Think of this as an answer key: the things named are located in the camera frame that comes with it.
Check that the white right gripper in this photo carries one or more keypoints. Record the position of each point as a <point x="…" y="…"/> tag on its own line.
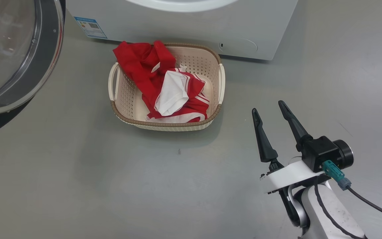
<point x="290" y="176"/>

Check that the red and white garment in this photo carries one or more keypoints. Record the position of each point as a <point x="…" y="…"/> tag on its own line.
<point x="144" y="66"/>

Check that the washing machine glass door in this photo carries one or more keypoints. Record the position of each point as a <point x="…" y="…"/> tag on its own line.
<point x="45" y="66"/>

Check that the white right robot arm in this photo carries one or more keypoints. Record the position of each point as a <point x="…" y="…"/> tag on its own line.
<point x="333" y="212"/>

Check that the white front-load washing machine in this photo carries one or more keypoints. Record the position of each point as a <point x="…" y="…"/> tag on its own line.
<point x="177" y="26"/>

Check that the beige perforated laundry basket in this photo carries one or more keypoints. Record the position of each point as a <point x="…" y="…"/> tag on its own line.
<point x="124" y="103"/>

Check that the blue energy label sticker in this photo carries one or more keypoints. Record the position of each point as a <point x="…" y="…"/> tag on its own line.
<point x="91" y="28"/>

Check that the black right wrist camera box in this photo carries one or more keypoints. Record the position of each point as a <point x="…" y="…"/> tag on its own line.
<point x="320" y="151"/>

